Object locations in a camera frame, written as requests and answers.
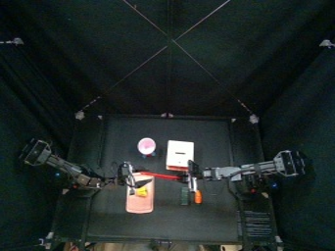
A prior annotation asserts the red toy knife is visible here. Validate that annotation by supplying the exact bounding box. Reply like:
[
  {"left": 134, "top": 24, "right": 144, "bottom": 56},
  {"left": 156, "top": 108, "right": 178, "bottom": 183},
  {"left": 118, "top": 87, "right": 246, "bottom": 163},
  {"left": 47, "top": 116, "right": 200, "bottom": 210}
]
[{"left": 138, "top": 170, "right": 184, "bottom": 181}]

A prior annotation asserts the yellow toy bell pepper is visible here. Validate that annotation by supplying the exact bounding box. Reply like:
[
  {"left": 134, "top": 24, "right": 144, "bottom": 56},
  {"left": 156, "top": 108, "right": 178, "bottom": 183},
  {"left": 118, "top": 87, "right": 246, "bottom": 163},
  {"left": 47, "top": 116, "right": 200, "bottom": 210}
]
[{"left": 134, "top": 187, "right": 150, "bottom": 198}]

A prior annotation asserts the green white patterned block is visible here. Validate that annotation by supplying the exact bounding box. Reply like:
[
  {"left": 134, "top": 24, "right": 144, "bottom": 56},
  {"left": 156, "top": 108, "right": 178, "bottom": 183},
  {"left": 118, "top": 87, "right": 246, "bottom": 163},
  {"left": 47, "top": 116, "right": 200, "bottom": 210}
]
[{"left": 179, "top": 186, "right": 191, "bottom": 207}]

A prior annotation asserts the orange toy vegetable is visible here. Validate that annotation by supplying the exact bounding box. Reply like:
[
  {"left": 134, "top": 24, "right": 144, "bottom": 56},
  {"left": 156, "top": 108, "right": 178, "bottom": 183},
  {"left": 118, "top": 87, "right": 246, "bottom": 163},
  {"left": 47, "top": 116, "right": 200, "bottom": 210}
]
[{"left": 192, "top": 189, "right": 204, "bottom": 205}]

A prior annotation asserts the wooden box with red front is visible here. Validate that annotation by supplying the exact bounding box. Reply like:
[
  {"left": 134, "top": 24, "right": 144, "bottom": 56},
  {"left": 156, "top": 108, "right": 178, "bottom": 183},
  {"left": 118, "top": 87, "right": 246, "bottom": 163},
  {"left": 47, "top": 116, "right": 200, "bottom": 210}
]
[{"left": 166, "top": 139, "right": 196, "bottom": 172}]

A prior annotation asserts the red plastic cup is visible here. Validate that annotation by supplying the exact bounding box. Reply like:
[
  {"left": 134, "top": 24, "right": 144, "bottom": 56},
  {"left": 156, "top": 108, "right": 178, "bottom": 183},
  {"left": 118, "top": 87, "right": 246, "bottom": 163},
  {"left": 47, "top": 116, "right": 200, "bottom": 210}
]
[{"left": 136, "top": 136, "right": 159, "bottom": 156}]

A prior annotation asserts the thin diagonal brace cable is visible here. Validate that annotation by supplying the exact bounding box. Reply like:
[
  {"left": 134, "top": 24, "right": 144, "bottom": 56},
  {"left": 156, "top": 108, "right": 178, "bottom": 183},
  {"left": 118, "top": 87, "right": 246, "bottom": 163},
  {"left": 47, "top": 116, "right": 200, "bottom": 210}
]
[
  {"left": 120, "top": 0, "right": 257, "bottom": 116},
  {"left": 79, "top": 0, "right": 234, "bottom": 114}
]

